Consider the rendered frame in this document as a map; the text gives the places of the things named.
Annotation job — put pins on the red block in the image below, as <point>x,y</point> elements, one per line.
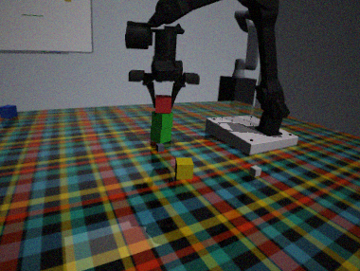
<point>163,104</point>

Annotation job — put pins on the green block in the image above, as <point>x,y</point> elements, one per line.
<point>160,136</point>
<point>162,120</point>

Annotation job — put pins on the blue block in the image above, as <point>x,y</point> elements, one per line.
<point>8,111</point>

